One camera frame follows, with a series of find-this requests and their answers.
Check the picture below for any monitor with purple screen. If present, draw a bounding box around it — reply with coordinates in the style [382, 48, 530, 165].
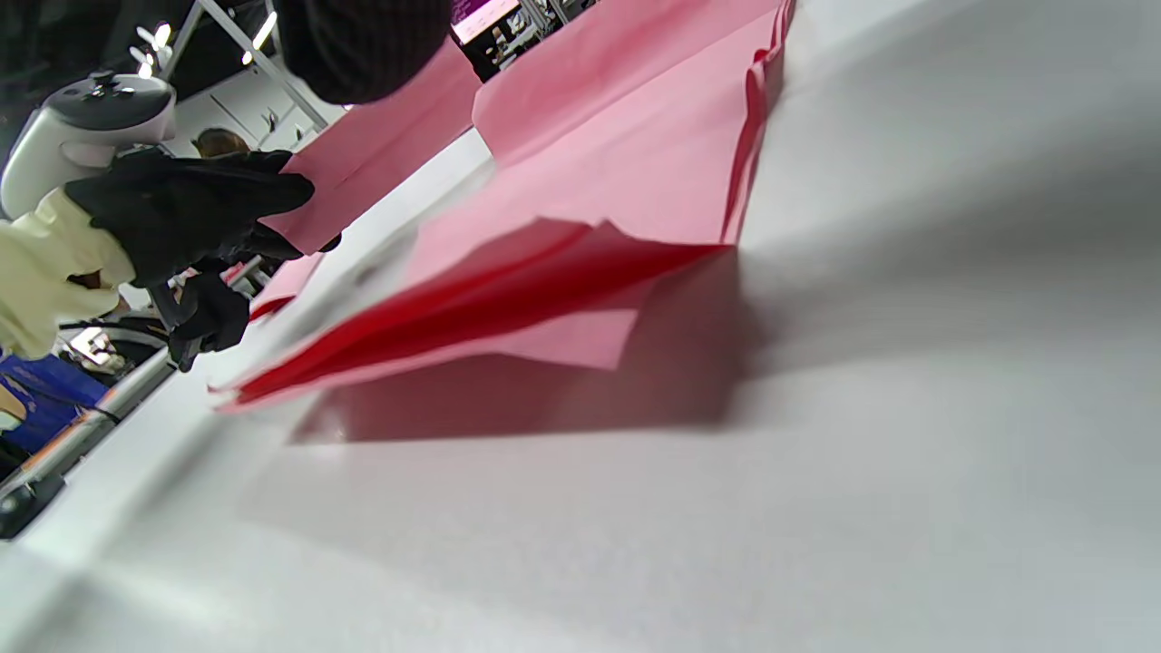
[451, 0, 525, 48]

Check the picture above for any white metal frame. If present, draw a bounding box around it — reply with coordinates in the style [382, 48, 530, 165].
[166, 0, 330, 130]

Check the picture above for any person's left hand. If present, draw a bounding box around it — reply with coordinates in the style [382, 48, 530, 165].
[65, 148, 342, 288]

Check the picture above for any person's right hand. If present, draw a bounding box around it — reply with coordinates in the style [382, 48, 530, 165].
[272, 0, 454, 106]

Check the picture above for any pink paper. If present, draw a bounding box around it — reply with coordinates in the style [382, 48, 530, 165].
[213, 308, 647, 415]
[222, 36, 483, 323]
[213, 0, 797, 414]

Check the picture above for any blue fabric item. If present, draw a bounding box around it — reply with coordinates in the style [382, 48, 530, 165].
[0, 352, 112, 456]

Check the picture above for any black white controller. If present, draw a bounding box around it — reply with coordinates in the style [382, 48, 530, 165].
[0, 73, 178, 220]

